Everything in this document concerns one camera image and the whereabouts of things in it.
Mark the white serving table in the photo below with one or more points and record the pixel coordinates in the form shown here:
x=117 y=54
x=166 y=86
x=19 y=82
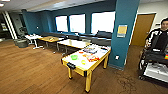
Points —
x=85 y=68

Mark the bright window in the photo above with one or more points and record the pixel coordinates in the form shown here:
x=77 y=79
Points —
x=103 y=22
x=77 y=23
x=61 y=24

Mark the yellow wooden table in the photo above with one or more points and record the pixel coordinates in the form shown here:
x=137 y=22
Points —
x=75 y=43

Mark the grey round ottoman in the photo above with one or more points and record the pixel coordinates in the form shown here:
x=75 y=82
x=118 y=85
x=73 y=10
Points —
x=21 y=43

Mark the yellow wall sign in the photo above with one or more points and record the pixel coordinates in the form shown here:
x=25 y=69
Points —
x=122 y=30

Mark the white folding table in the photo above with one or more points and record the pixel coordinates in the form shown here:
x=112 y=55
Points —
x=32 y=36

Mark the brown wooden door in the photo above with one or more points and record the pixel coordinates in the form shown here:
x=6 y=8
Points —
x=141 y=30

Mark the red round lid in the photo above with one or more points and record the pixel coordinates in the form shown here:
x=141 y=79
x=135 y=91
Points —
x=81 y=52

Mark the person in dark shirt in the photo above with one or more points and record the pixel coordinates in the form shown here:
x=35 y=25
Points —
x=160 y=35

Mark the white wall outlet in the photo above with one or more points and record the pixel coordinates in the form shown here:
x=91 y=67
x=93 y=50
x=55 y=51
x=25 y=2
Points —
x=117 y=57

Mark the black cushion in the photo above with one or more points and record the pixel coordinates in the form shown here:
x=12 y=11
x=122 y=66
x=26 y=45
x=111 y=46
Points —
x=104 y=34

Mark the yellow plastic bowl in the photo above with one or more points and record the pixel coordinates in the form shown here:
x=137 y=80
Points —
x=83 y=62

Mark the blue purple board game box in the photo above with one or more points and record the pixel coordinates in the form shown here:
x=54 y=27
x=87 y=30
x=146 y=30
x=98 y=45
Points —
x=90 y=50

